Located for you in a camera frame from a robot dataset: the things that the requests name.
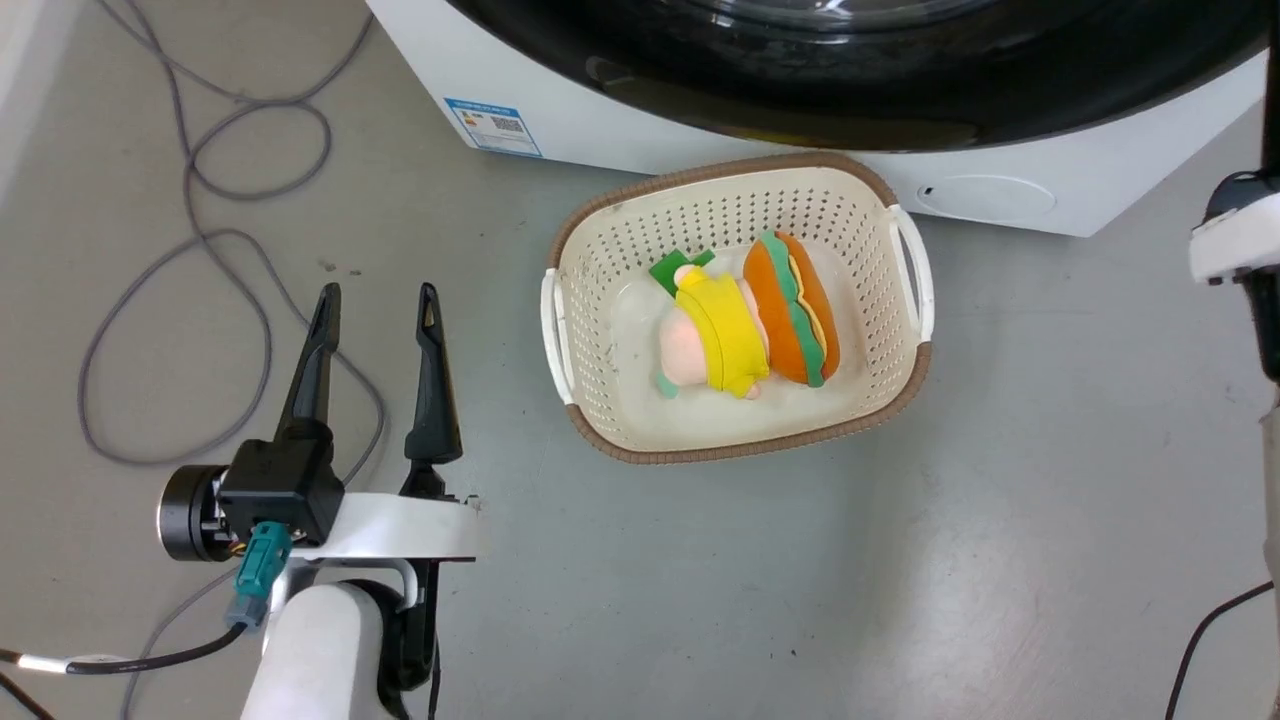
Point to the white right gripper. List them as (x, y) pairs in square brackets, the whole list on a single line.
[(1240, 245)]

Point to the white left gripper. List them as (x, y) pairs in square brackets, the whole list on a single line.
[(400, 525)]

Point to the black round washing machine door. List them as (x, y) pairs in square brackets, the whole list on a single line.
[(900, 90)]

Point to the white washing machine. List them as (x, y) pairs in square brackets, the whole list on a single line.
[(640, 120)]

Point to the cream perforated laundry basket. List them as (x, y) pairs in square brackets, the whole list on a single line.
[(620, 400)]

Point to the blue energy label sticker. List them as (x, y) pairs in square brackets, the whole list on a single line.
[(495, 126)]

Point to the round white filter cover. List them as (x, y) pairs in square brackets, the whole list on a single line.
[(985, 198)]

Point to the pink doll in yellow dress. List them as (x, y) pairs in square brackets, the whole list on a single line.
[(725, 330)]

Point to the plush hot dog toy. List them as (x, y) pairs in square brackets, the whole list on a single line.
[(780, 310)]

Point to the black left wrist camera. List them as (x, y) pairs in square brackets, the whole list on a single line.
[(280, 485)]

